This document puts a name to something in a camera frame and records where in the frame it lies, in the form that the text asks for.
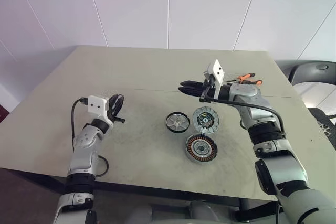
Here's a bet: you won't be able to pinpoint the grey rounded shape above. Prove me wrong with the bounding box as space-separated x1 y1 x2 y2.
188 199 220 224

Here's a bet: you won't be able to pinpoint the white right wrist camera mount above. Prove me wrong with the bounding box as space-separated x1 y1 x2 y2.
202 59 226 99

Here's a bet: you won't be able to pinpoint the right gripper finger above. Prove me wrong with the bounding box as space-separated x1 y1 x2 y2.
177 86 203 97
183 79 204 89

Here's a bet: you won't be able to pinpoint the orange black pliers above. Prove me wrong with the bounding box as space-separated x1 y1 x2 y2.
227 71 263 86

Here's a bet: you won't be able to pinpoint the silver spoked rotor black rim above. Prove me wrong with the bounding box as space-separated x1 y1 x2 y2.
165 111 190 133

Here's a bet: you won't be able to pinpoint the round motor lid circuit board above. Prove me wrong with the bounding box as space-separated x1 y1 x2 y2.
193 105 220 135

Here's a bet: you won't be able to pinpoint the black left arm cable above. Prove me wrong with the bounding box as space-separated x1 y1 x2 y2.
70 97 110 178

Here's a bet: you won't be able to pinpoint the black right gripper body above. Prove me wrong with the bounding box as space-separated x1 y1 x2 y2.
198 76 220 103

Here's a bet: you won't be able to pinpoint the round motor housing copper windings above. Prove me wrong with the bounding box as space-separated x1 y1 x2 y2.
185 134 218 166

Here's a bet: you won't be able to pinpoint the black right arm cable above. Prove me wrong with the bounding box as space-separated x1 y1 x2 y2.
198 77 287 138

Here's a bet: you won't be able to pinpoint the black frame with spoked wheel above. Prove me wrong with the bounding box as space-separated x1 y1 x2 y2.
307 107 336 154

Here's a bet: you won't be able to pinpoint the brown wooden door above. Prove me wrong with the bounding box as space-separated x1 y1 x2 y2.
0 104 12 124

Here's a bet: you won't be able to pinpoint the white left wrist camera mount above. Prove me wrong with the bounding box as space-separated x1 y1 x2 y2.
88 94 114 128

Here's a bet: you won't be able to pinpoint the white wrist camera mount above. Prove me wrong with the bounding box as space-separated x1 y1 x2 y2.
202 59 226 99
88 94 114 128

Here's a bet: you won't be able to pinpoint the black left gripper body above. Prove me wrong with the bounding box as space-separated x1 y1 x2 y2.
106 107 126 124

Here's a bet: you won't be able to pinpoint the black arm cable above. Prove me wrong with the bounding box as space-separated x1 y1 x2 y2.
198 77 287 138
70 97 110 178

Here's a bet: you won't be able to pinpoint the black table leg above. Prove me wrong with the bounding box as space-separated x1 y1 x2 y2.
237 196 254 222

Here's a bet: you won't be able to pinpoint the black plastic chair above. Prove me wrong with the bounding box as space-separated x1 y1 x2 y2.
275 60 336 86

